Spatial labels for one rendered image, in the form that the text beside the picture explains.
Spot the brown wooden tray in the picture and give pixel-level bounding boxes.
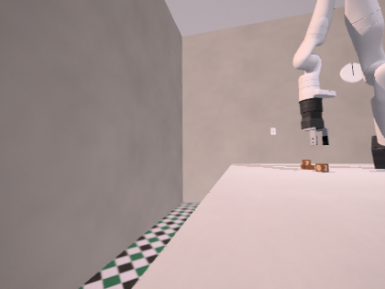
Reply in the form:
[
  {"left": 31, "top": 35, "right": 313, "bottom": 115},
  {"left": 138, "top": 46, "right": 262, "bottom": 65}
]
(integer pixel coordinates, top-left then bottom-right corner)
[{"left": 301, "top": 164, "right": 315, "bottom": 170}]

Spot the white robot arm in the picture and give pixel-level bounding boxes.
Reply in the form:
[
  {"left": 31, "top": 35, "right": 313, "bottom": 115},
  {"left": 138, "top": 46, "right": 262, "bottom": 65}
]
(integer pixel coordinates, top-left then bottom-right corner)
[{"left": 293, "top": 0, "right": 385, "bottom": 146}]

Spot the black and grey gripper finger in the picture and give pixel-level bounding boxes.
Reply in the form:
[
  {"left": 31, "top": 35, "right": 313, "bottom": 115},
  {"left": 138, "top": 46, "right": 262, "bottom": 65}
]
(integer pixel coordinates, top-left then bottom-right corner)
[
  {"left": 316, "top": 128, "right": 330, "bottom": 145},
  {"left": 303, "top": 128, "right": 318, "bottom": 145}
]

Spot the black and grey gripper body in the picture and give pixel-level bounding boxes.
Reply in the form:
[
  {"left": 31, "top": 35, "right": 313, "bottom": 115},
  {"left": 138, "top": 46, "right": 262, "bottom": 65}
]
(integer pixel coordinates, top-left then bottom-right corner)
[{"left": 299, "top": 85, "right": 336, "bottom": 129}]

